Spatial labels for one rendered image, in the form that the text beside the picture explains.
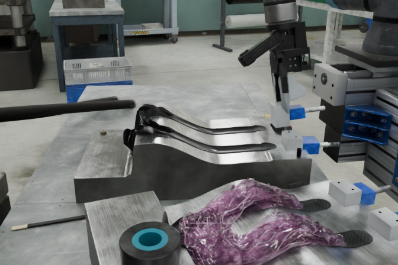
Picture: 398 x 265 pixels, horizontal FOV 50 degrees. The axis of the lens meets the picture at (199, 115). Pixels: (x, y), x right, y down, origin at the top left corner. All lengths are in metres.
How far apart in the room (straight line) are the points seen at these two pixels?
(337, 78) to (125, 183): 0.64
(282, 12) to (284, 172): 0.36
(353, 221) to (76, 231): 0.51
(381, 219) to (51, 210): 0.63
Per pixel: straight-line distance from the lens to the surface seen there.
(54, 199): 0.98
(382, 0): 1.29
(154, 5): 7.30
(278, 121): 1.05
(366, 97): 1.28
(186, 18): 7.43
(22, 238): 0.88
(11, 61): 4.67
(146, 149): 0.87
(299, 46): 1.04
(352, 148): 1.32
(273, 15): 1.01
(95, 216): 0.70
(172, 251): 0.55
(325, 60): 4.72
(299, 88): 1.03
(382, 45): 1.29
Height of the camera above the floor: 1.29
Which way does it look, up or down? 20 degrees down
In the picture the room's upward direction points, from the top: straight up
